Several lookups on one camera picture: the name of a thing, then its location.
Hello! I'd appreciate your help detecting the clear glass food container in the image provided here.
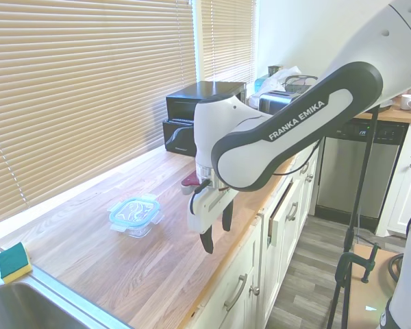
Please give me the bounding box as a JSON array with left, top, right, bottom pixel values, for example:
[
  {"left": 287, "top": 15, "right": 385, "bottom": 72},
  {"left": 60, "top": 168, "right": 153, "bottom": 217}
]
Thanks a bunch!
[{"left": 111, "top": 207, "right": 164, "bottom": 240}]

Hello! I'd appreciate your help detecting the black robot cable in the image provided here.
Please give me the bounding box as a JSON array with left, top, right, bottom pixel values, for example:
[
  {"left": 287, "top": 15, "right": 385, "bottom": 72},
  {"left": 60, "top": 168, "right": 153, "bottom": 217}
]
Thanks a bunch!
[{"left": 272, "top": 142, "right": 321, "bottom": 176}]

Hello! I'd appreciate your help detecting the brown wooden mounting board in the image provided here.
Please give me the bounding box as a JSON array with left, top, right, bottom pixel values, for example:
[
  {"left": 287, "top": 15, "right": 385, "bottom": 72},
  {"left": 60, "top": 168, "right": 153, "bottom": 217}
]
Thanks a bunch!
[{"left": 335, "top": 241, "right": 405, "bottom": 329}]

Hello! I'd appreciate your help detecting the narrow beige window blind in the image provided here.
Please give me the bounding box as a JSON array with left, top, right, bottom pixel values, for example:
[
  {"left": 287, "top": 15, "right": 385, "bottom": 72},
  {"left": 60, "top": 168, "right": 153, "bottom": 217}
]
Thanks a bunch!
[{"left": 200, "top": 0, "right": 257, "bottom": 85}]

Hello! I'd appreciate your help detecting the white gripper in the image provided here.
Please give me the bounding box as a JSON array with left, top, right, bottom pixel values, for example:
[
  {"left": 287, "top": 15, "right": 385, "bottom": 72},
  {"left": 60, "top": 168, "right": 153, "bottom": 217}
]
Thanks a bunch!
[{"left": 187, "top": 186, "right": 236, "bottom": 255}]

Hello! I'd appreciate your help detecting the black toaster oven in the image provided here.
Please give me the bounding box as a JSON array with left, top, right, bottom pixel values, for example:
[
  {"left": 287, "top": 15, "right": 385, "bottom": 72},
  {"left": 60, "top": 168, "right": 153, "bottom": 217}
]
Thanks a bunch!
[{"left": 165, "top": 80, "right": 248, "bottom": 121}]

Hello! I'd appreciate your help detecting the dark wire basket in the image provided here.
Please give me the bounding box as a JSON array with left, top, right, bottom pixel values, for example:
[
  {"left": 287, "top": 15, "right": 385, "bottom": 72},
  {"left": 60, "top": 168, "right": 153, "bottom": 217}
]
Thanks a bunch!
[{"left": 283, "top": 73, "right": 319, "bottom": 94}]

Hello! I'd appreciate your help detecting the white corner cabinet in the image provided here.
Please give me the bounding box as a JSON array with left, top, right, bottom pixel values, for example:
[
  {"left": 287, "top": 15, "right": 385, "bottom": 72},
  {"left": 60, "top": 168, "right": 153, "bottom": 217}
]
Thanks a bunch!
[{"left": 375, "top": 123, "right": 411, "bottom": 239}]

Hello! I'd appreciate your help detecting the white plastic bag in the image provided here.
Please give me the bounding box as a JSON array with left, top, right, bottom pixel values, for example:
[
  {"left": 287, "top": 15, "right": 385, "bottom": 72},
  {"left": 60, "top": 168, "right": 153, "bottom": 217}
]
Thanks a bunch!
[{"left": 260, "top": 66, "right": 301, "bottom": 94}]

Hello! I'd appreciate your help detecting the green clamp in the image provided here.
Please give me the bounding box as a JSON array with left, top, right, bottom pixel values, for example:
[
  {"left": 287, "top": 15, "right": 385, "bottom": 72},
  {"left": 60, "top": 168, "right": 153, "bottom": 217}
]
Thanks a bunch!
[{"left": 334, "top": 241, "right": 381, "bottom": 283}]

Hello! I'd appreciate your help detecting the red and grey kitchen tool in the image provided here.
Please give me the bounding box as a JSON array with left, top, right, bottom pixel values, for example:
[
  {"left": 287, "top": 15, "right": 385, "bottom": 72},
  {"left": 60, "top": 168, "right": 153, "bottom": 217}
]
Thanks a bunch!
[{"left": 180, "top": 173, "right": 201, "bottom": 196}]

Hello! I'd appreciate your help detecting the yellow and green sponge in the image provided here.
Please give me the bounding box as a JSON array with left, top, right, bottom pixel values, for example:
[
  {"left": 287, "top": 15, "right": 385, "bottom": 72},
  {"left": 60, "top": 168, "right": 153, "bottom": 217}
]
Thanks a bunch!
[{"left": 0, "top": 241, "right": 33, "bottom": 285}]

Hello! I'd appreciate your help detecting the stainless steel sink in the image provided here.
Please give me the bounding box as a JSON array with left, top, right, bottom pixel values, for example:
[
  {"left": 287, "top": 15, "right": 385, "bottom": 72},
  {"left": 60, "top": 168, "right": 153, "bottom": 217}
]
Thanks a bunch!
[{"left": 0, "top": 264, "right": 134, "bottom": 329}]

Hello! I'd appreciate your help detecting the silver cabinet bar handle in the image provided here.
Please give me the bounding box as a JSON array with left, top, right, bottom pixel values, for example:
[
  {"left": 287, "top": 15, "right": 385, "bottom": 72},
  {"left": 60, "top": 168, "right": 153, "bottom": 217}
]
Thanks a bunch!
[
  {"left": 285, "top": 202, "right": 299, "bottom": 223},
  {"left": 223, "top": 273, "right": 248, "bottom": 312}
]

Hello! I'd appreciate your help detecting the silver toaster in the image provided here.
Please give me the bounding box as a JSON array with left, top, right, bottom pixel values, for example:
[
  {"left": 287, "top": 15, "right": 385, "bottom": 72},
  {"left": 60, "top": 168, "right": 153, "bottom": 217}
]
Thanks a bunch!
[{"left": 258, "top": 90, "right": 304, "bottom": 116}]

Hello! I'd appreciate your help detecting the wide beige window blind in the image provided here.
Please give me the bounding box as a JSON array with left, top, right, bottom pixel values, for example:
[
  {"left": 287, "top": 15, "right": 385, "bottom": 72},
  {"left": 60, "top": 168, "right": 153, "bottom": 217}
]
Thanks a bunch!
[{"left": 0, "top": 0, "right": 197, "bottom": 228}]

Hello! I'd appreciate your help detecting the black camera stand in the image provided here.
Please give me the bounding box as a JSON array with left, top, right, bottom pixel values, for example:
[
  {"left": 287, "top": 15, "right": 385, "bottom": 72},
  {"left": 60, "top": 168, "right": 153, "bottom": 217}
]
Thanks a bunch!
[{"left": 325, "top": 102, "right": 381, "bottom": 329}]

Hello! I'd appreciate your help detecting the stainless steel dishwasher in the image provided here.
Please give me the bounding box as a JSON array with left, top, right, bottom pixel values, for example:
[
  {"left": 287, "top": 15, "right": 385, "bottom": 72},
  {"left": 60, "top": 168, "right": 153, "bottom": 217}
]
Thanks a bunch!
[{"left": 315, "top": 118, "right": 410, "bottom": 234}]

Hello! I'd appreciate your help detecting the white kitchen base cabinet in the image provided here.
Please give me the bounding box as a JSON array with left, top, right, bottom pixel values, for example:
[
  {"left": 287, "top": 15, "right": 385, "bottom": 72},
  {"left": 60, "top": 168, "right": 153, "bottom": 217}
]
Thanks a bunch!
[{"left": 177, "top": 147, "right": 325, "bottom": 329}]

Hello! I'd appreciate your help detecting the black countertop appliance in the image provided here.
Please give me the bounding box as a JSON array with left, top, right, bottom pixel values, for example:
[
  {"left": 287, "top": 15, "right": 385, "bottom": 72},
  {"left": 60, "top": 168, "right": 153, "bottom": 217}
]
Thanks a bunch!
[{"left": 162, "top": 118, "right": 197, "bottom": 156}]

